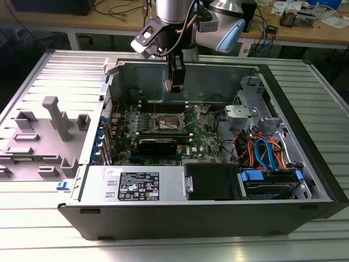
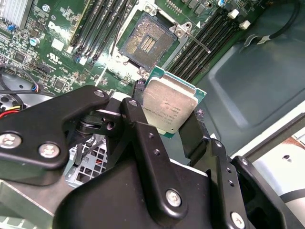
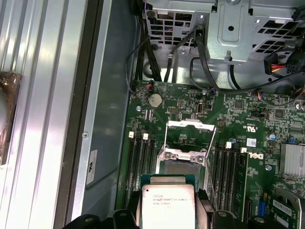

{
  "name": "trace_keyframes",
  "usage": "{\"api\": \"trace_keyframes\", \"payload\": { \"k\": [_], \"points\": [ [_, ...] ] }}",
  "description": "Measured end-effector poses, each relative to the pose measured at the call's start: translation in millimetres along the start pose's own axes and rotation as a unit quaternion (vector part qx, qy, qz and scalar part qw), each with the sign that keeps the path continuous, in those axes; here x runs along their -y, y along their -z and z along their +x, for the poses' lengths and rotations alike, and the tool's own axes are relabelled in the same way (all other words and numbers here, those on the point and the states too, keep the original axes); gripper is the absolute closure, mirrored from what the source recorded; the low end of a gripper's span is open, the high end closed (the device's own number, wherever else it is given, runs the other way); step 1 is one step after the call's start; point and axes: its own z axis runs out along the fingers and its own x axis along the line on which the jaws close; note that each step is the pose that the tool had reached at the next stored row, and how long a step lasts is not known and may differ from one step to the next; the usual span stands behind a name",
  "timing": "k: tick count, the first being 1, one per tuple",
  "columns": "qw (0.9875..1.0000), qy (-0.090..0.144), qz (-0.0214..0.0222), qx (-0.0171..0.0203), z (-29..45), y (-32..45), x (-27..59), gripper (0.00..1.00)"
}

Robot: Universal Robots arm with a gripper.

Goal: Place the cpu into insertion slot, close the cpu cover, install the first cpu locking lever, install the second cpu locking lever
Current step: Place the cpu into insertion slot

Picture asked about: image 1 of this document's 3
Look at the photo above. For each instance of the grey parts rack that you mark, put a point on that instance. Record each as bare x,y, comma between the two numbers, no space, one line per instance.
41,147

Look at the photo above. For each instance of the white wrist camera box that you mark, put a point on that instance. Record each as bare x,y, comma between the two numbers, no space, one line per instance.
141,47

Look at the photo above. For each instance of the silver disk bay bracket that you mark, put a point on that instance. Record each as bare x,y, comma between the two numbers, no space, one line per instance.
240,112

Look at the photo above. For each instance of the round coin battery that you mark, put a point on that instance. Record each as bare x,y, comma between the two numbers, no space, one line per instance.
204,109

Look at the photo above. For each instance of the clear plastic bag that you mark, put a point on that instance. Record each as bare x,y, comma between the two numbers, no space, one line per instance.
324,8

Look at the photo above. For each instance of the finned metal heatsink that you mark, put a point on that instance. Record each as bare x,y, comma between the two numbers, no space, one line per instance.
288,17

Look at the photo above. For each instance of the black graphics card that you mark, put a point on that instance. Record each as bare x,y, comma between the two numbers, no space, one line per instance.
156,147

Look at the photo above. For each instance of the wooden desk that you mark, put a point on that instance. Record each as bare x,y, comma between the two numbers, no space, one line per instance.
300,35

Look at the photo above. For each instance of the white paper sheet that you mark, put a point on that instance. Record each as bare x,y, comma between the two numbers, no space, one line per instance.
334,22

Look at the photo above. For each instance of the hard disk in blue carrier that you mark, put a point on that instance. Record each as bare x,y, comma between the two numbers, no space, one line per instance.
252,175

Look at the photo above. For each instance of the silver power supply with label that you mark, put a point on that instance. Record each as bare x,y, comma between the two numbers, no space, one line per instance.
92,185

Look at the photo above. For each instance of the white printed booklet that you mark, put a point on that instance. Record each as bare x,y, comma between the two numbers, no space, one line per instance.
278,7

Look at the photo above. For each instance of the green motherboard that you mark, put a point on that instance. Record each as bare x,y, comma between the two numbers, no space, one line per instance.
201,142

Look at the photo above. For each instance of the blue expansion slot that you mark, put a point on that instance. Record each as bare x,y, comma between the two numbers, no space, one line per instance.
134,156

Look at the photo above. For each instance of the dark office chair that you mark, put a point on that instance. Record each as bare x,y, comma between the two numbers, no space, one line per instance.
27,49

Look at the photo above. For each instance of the black PC case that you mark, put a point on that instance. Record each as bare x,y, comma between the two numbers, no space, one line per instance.
163,221

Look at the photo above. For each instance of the black equipment box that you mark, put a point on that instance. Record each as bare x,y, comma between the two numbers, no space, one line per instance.
54,6

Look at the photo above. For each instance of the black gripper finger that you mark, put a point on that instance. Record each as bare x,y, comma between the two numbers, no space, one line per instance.
178,76

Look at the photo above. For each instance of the black upright tower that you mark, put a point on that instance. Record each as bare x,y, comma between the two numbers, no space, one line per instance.
249,11

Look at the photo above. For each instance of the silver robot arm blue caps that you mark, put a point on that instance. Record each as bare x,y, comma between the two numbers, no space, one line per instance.
174,11

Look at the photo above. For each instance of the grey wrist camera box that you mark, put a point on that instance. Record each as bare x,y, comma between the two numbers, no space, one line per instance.
208,23

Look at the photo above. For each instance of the blue card retention clip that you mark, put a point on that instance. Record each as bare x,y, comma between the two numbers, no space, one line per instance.
102,121
95,158
97,147
100,136

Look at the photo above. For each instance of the small black box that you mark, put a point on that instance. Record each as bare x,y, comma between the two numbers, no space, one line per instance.
271,29

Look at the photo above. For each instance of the small blue plastic clip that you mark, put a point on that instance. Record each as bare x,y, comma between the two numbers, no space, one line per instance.
62,186

